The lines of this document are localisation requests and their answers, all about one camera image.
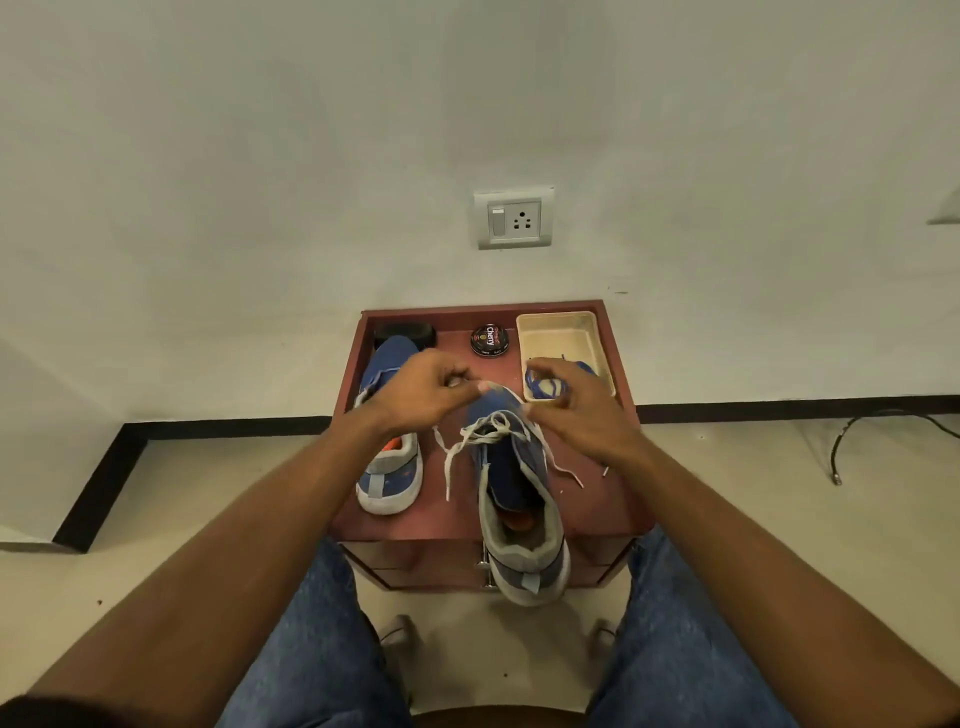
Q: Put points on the person's right hand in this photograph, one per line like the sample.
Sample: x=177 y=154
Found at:
x=592 y=420

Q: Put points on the person's left hand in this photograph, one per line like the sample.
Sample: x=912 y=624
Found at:
x=409 y=394

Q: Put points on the person's left fingers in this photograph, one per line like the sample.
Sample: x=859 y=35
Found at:
x=450 y=371

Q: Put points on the person's right fingers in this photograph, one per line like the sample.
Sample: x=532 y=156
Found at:
x=559 y=369

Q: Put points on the white shoelace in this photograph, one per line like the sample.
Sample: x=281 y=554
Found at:
x=480 y=435

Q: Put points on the person's left forearm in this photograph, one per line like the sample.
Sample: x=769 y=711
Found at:
x=225 y=570

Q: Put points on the person's right forearm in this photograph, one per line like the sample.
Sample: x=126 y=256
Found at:
x=757 y=592

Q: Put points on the blue shoelace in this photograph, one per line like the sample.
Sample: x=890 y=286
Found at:
x=546 y=388

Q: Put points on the cream plastic tray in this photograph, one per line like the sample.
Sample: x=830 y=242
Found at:
x=559 y=334

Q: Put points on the black round shoe polish tin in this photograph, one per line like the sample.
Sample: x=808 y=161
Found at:
x=490 y=341

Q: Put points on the black shoe brush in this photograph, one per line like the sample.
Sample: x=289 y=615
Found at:
x=405 y=334

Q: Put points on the blue sneaker with orange insole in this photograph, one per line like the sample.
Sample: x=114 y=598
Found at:
x=390 y=476

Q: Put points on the red wooden cabinet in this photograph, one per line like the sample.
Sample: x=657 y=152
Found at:
x=600 y=502

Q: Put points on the blue sneaker with white lace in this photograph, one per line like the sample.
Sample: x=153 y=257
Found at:
x=525 y=525

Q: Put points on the person's left shoe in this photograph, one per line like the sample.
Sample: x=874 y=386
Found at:
x=397 y=631

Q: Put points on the person's shoe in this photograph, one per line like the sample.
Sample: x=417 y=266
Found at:
x=397 y=631
x=604 y=631

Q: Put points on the person's right shoe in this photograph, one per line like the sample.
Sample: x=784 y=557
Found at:
x=604 y=631

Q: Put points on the person's right jeans leg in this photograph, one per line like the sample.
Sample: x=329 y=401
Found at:
x=675 y=652

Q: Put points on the person's jeans leg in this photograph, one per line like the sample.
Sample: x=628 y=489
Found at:
x=322 y=660
x=675 y=652

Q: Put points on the person's left jeans leg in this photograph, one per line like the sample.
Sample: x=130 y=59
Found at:
x=322 y=660

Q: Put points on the brown chair seat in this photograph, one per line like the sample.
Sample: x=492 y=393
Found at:
x=495 y=718

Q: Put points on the white wall socket with switch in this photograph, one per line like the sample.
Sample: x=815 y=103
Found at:
x=515 y=217

